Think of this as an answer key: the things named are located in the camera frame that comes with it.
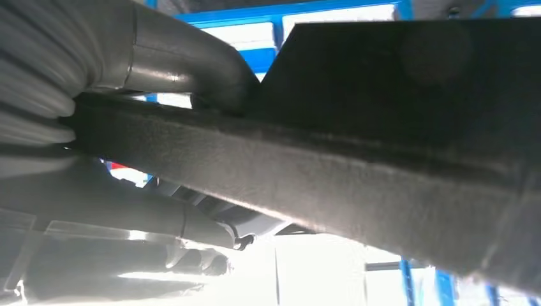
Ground blue metal shelf rack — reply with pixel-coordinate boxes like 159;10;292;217
144;0;417;105
398;256;501;306

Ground white plastic bin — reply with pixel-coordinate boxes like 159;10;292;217
202;22;276;52
282;3;400;41

